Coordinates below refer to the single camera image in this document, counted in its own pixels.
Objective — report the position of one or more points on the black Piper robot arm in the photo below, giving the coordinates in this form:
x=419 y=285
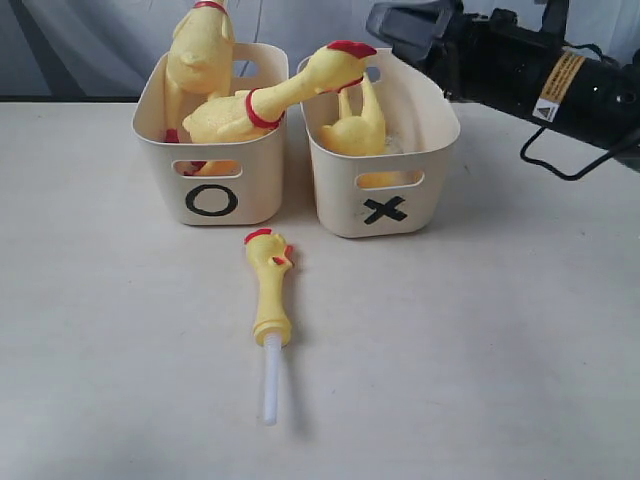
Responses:
x=533 y=75

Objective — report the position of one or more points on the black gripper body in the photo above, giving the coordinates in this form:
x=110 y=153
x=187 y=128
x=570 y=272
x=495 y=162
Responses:
x=435 y=38

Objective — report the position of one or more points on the cream bin marked X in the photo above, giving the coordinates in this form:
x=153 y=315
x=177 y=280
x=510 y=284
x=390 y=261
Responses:
x=396 y=191

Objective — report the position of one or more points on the headless yellow chicken body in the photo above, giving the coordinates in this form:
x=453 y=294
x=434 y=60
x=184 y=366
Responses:
x=357 y=135

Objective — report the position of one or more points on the whole yellow rubber chicken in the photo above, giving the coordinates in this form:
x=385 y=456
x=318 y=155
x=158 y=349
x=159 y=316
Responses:
x=252 y=114

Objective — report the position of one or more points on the cream bin marked O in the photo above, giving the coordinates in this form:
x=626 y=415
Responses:
x=209 y=184

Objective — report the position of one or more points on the chicken head with white tube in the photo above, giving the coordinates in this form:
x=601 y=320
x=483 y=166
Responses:
x=269 y=255

